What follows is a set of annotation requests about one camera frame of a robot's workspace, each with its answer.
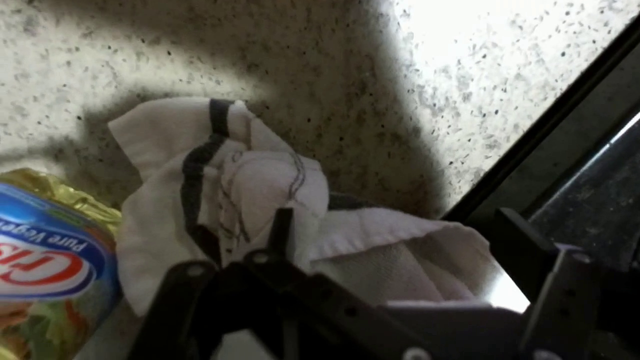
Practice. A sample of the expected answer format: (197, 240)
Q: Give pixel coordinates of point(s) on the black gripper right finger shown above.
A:
(565, 313)

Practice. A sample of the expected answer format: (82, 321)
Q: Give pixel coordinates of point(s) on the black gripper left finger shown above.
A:
(170, 328)

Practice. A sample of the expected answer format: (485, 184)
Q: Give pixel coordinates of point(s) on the white towel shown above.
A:
(218, 184)

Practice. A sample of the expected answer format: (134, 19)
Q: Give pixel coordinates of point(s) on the vegetable oil bottle blue cap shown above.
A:
(56, 266)

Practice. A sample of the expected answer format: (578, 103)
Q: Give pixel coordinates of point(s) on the black stove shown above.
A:
(573, 177)

